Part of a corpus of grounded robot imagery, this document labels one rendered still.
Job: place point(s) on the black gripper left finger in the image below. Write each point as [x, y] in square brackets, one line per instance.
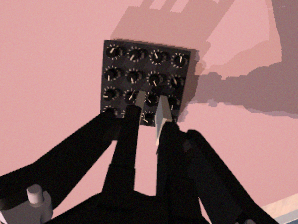
[28, 193]

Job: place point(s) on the black knob box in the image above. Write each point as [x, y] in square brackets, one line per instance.
[133, 67]

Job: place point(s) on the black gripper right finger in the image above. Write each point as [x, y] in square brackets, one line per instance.
[223, 197]

